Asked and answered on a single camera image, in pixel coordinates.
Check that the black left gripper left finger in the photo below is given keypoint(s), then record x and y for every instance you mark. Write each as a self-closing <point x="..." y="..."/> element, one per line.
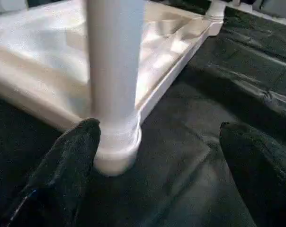
<point x="60" y="179"/>

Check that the black mat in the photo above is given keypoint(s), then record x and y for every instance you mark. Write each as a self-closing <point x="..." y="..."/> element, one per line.
<point x="181" y="165"/>

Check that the white plastic table top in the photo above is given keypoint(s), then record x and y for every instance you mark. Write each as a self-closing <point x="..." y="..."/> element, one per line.
<point x="38" y="47"/>

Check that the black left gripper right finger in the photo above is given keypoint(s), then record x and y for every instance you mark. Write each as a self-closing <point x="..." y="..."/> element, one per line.
<point x="263" y="179"/>

